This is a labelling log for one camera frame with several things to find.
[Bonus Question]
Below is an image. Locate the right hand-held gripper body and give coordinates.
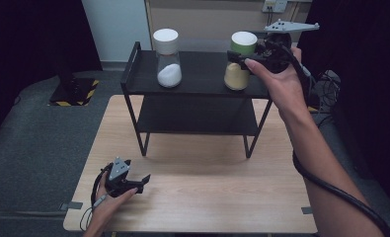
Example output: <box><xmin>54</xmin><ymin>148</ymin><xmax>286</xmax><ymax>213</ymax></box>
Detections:
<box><xmin>248</xmin><ymin>18</ymin><xmax>321</xmax><ymax>74</ymax></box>

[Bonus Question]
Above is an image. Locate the black curtain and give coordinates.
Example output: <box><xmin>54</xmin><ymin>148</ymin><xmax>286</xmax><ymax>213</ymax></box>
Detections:
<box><xmin>295</xmin><ymin>0</ymin><xmax>390</xmax><ymax>206</ymax></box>
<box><xmin>0</xmin><ymin>0</ymin><xmax>104</xmax><ymax>147</ymax></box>

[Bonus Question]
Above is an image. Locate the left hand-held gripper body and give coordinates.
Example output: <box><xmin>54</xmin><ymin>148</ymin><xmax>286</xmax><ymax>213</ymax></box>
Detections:
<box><xmin>104</xmin><ymin>156</ymin><xmax>145</xmax><ymax>198</ymax></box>

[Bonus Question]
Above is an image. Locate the tangle of floor cables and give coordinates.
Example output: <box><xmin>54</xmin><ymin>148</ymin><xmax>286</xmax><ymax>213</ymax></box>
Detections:
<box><xmin>310</xmin><ymin>69</ymin><xmax>343</xmax><ymax>128</ymax></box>

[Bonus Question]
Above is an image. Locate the person's left hand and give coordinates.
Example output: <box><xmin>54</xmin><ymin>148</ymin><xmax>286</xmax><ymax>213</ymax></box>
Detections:
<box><xmin>89</xmin><ymin>179</ymin><xmax>139</xmax><ymax>229</ymax></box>

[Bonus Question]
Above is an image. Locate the beige wooden cabinet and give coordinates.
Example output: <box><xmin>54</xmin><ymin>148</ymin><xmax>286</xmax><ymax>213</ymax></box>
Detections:
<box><xmin>144</xmin><ymin>0</ymin><xmax>313</xmax><ymax>53</ymax></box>

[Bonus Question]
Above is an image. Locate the black two-tier shelf rack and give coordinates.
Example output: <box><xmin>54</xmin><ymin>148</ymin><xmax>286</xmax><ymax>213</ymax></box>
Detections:
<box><xmin>119</xmin><ymin>40</ymin><xmax>279</xmax><ymax>159</ymax></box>

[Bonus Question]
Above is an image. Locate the white powder jar white lid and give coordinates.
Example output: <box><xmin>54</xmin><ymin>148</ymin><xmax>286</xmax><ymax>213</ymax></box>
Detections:
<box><xmin>152</xmin><ymin>28</ymin><xmax>183</xmax><ymax>89</ymax></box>

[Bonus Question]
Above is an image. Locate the person's right hand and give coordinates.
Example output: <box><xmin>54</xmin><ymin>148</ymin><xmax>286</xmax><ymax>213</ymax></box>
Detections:
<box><xmin>244</xmin><ymin>46</ymin><xmax>311</xmax><ymax>117</ymax></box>

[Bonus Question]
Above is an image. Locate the yellow powder jar green-rimmed lid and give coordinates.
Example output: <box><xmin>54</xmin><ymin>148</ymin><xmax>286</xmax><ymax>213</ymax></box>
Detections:
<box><xmin>223</xmin><ymin>31</ymin><xmax>259</xmax><ymax>92</ymax></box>

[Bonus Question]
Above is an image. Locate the white wall socket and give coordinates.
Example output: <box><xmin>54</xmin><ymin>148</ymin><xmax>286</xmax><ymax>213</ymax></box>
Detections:
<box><xmin>262</xmin><ymin>0</ymin><xmax>288</xmax><ymax>14</ymax></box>

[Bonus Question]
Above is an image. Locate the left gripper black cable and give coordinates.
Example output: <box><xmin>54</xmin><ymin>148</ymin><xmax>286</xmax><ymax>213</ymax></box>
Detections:
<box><xmin>79</xmin><ymin>163</ymin><xmax>115</xmax><ymax>232</ymax></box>

